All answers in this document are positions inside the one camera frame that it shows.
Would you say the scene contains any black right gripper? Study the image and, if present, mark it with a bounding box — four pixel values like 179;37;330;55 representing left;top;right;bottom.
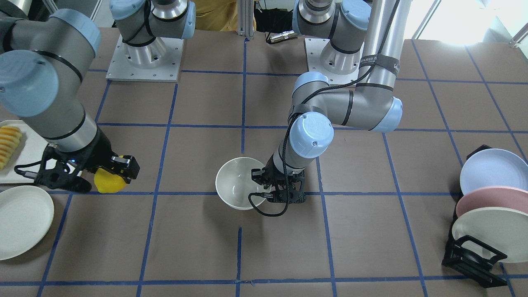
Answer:
14;128;140;193

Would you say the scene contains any person in yellow shirt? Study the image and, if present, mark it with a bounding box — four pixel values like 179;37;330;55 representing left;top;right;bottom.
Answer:
193;0;239;32

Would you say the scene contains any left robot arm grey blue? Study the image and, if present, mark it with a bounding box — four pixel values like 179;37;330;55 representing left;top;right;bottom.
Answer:
248;0;411;205

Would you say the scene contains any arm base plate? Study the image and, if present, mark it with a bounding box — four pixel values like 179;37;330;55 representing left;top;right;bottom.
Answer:
305;38;364;86
106;37;185;83

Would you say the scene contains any sliced yellow fruit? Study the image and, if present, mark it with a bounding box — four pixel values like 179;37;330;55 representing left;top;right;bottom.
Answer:
0;125;23;170

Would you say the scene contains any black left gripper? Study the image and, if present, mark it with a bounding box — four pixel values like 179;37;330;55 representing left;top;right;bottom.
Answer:
251;158;306;204

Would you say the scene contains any white round plate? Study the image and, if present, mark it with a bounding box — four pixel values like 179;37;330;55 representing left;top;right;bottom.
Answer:
0;185;54;261

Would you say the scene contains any yellow lemon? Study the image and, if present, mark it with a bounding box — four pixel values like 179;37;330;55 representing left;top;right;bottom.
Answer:
94;167;127;193

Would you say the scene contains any aluminium frame post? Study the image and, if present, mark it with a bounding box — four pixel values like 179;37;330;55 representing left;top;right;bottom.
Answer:
236;0;255;40

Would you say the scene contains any white ceramic bowl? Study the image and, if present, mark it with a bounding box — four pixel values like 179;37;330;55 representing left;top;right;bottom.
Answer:
215;157;270;210

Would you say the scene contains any light blue plate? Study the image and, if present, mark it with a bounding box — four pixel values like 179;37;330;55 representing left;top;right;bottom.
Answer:
460;148;528;194

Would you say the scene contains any white rectangular tray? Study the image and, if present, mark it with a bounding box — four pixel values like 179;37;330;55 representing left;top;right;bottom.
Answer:
0;120;52;184

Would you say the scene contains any silver cylindrical tool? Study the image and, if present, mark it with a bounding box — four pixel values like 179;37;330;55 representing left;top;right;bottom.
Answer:
265;30;299;45

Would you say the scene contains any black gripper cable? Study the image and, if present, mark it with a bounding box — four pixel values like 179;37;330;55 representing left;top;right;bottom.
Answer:
247;0;401;217

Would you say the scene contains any pink plate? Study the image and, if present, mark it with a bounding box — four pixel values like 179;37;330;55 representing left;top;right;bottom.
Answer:
455;186;528;217

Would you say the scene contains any cream plate in rack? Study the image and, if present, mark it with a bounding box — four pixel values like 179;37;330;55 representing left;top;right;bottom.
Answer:
451;207;528;263

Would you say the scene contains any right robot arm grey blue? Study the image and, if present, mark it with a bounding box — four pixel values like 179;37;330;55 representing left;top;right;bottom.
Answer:
0;0;140;193

